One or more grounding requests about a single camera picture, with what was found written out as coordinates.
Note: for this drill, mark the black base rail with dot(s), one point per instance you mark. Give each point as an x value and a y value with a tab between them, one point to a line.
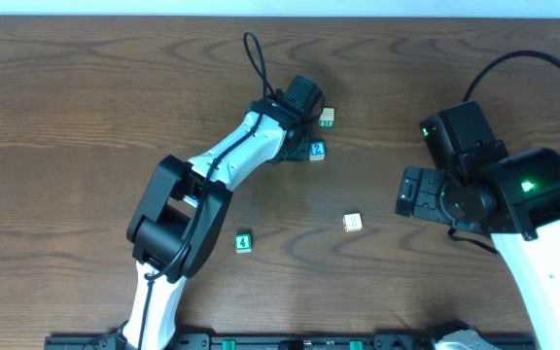
203	341

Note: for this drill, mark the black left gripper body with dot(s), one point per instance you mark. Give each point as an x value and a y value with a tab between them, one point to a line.
297	151

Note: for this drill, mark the plain block green bottom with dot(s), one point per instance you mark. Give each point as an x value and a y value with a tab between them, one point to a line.
327	117

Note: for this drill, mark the plain block red side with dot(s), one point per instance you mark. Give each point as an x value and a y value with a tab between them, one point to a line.
352	222

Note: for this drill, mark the green number 4 block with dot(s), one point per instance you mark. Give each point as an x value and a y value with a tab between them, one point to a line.
243	243

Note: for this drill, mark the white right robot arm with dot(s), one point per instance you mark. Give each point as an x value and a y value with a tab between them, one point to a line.
514	201

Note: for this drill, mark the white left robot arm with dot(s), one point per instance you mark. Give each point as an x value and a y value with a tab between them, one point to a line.
176	224

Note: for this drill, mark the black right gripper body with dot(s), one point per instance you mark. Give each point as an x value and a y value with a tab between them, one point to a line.
410	192

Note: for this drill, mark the blue number 2 block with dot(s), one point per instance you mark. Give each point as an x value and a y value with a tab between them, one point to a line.
317	151

